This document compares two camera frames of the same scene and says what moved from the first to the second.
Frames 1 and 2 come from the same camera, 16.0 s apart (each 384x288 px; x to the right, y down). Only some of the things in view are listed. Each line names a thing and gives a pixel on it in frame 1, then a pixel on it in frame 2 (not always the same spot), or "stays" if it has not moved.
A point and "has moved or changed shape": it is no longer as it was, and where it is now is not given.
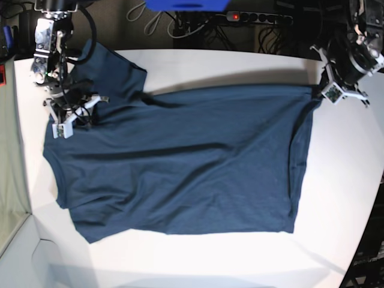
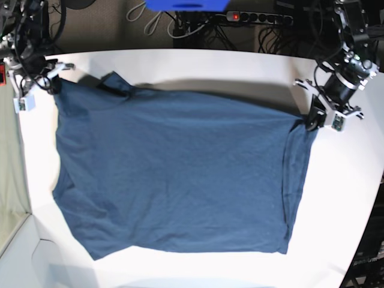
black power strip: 259,17 stays
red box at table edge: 3,80 stays
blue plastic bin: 187,5 stays
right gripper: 338,85 → 336,111
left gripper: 69,107 → 27,82
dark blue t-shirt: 210,160 has moved or changed shape
